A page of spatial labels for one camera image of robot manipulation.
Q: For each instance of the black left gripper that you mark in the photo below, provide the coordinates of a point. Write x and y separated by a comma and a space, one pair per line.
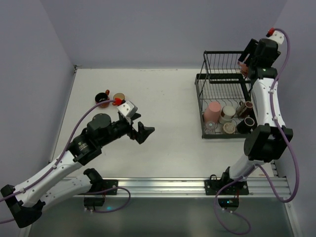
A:
134, 127

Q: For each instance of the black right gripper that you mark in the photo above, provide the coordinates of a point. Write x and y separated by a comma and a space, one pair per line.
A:
249, 53

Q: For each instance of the peach floral mug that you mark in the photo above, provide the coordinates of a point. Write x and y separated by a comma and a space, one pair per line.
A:
243, 68

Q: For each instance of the orange glazed mug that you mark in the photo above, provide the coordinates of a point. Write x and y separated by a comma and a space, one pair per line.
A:
119, 97

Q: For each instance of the dark red black mug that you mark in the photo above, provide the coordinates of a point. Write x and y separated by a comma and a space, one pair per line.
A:
101, 97

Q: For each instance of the brown white ceramic cup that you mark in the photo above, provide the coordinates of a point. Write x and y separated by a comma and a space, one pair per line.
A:
227, 114

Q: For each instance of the tall pink plastic cup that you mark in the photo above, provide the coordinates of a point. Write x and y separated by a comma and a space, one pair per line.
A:
212, 112

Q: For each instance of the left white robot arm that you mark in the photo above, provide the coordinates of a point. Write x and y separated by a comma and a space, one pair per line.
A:
28, 200

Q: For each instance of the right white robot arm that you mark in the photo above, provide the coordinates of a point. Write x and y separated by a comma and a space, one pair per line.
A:
267, 141

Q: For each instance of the brown striped mug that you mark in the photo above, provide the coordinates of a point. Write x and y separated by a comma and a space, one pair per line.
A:
244, 109

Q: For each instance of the clear glass cup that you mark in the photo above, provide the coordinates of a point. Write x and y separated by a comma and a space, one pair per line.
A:
210, 127

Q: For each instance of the black tumbler pink interior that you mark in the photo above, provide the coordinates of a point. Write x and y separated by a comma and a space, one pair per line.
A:
245, 126

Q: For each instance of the speckled beige small cup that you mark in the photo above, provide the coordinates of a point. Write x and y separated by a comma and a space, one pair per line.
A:
229, 128

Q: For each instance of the left black controller box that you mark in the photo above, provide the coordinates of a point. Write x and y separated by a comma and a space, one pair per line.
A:
91, 203

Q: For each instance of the black controller box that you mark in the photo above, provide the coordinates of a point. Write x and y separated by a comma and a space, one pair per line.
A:
230, 204
91, 203

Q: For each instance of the right black controller box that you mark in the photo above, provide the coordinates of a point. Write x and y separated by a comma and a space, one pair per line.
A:
230, 204

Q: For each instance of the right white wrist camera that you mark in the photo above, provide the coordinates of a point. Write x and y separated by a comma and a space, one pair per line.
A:
276, 35

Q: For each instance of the black wire dish rack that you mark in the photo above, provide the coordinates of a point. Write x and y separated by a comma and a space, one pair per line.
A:
220, 80

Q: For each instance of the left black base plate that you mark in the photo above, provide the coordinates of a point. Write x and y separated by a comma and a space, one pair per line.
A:
104, 187

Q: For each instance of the aluminium mounting rail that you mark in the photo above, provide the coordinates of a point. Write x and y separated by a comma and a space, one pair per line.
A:
186, 188

